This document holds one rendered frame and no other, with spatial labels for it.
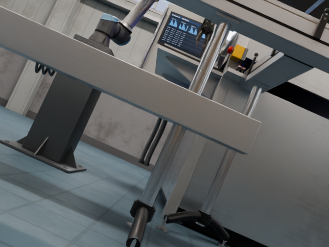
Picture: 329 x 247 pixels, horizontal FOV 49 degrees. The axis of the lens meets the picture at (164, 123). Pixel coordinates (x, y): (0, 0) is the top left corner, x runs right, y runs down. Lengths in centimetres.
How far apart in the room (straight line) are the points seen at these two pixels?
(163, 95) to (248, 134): 32
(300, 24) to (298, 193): 111
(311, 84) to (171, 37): 138
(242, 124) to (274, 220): 101
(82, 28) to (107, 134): 187
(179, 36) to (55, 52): 201
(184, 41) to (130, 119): 312
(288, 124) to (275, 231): 60
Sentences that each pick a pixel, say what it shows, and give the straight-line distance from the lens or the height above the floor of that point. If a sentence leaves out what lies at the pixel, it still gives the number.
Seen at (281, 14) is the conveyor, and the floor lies 91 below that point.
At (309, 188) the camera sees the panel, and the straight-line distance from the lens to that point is 223.
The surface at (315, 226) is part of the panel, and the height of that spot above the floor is 30.
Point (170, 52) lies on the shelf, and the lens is 211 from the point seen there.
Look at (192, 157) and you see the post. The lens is 204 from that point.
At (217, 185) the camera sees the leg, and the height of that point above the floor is 29.
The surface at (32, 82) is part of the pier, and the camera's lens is 640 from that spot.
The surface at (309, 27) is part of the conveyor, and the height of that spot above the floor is 92.
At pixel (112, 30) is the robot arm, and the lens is 249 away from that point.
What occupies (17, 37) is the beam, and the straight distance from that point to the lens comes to 135.
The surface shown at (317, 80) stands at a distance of 228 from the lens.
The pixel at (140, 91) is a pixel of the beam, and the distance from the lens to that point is 124.
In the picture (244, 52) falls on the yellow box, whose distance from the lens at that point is 207.
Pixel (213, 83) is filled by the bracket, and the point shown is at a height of 82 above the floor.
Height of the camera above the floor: 31
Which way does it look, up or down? 5 degrees up
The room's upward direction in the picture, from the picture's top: 24 degrees clockwise
